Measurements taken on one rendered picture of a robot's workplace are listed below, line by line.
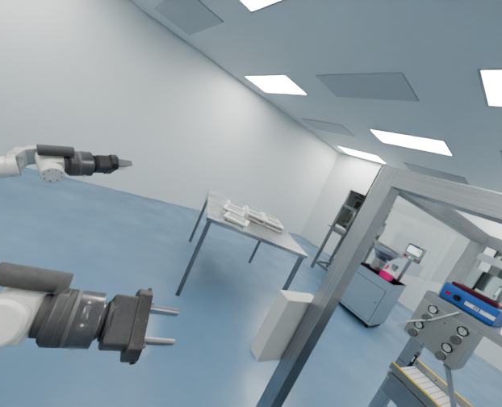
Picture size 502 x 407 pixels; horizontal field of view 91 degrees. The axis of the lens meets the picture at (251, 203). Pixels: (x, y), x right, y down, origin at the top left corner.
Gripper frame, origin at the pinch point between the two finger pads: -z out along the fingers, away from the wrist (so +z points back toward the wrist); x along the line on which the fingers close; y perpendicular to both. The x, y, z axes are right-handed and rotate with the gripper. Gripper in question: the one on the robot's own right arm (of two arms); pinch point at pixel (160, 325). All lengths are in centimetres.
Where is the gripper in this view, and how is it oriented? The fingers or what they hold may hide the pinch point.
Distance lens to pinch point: 56.5
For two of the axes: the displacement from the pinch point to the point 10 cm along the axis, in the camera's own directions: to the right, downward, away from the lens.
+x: -0.3, -8.0, 6.0
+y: -5.6, 5.1, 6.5
